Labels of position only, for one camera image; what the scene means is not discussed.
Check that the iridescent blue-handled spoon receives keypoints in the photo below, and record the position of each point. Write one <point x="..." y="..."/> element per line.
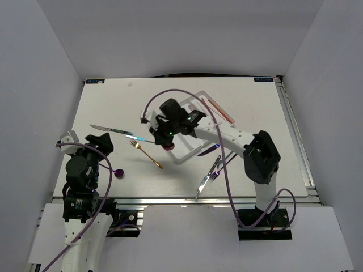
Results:
<point x="147" y="140"/>

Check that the green-handled steel knife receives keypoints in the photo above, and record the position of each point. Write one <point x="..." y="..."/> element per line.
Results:
<point x="108" y="129"/>

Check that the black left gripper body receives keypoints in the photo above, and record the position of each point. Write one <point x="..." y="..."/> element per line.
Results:
<point x="93" y="158"/>

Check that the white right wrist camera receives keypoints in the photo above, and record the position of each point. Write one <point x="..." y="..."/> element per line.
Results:
<point x="149" y="118"/>

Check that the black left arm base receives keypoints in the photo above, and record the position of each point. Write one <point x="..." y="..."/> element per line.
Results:
<point x="119" y="223"/>

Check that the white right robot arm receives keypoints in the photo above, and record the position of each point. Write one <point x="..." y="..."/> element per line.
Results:
<point x="260" y="155"/>

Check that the iridescent purple fork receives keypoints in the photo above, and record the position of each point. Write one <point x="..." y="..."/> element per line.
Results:
<point x="216" y="173"/>

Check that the right blue table sticker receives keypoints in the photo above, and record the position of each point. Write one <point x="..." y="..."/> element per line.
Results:
<point x="263" y="79"/>

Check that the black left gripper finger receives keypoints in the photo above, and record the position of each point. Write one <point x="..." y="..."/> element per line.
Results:
<point x="96" y="141"/>
<point x="107" y="145"/>

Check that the left blue table sticker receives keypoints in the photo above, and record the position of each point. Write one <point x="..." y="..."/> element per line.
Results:
<point x="95" y="81"/>

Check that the orange chopstick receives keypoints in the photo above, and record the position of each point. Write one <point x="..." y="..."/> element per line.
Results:
<point x="220" y="111"/>
<point x="206" y="102"/>

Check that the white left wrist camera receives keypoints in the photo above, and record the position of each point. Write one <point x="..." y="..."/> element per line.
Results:
<point x="69" y="137"/>

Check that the iridescent purple spoon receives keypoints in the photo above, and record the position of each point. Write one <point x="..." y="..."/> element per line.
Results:
<point x="118" y="173"/>

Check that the blue table sticker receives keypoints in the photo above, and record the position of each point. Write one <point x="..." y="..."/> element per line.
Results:
<point x="263" y="79"/>
<point x="95" y="81"/>

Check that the teal plastic fork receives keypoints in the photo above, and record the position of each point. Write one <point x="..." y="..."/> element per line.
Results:
<point x="226" y="157"/>

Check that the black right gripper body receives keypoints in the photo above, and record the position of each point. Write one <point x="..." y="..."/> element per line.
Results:
<point x="171" y="125"/>

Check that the gold fork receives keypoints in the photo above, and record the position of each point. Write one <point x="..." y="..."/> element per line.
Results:
<point x="136" y="145"/>

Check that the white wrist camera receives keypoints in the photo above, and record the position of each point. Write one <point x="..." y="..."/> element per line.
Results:
<point x="149" y="118"/>
<point x="69" y="137"/>

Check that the aluminium table rail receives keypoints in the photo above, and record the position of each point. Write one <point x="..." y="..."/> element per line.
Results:
<point x="310" y="199"/>

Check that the iridescent blue knife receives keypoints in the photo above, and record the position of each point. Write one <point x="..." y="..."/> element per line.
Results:
<point x="209" y="150"/>

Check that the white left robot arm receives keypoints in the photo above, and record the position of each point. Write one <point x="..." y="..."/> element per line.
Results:
<point x="86" y="214"/>

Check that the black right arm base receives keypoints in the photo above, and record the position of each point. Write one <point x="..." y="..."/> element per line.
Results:
<point x="273" y="226"/>

